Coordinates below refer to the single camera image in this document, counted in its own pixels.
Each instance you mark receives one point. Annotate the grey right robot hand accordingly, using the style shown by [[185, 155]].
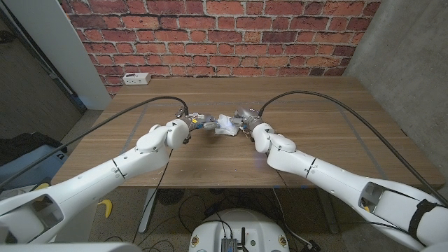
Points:
[[249, 119]]

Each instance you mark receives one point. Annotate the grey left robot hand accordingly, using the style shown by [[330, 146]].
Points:
[[204, 122]]

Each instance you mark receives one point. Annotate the white tissue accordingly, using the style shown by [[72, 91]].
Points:
[[225, 129]]

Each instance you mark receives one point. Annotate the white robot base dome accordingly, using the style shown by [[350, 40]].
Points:
[[259, 231]]

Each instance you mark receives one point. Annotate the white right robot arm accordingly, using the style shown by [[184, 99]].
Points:
[[350, 185]]

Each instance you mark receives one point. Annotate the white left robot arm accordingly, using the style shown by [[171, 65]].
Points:
[[105, 175]]

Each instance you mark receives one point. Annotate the small black metal clip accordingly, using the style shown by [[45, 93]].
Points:
[[179, 112]]

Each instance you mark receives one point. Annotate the white power strip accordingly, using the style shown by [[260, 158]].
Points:
[[136, 79]]

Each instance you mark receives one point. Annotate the black round fan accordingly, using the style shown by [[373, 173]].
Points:
[[170, 196]]

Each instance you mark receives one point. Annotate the red brick print backdrop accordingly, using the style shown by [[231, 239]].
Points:
[[224, 35]]

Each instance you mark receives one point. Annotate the white table leg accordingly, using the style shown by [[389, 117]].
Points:
[[147, 210]]

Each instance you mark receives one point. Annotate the black antenna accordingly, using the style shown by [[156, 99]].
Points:
[[243, 238]]

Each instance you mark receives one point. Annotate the grey router box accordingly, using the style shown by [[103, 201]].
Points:
[[229, 245]]

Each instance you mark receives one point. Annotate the grey table leg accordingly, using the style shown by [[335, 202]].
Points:
[[332, 225]]

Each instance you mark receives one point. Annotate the black item with yellow pads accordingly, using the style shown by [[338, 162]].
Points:
[[42, 186]]

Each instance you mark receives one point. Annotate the black cloth bag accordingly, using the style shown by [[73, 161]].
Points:
[[24, 143]]

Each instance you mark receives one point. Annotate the blue grey storage bin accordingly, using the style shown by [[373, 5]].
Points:
[[28, 168]]

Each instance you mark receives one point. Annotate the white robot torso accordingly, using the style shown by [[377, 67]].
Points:
[[70, 248]]

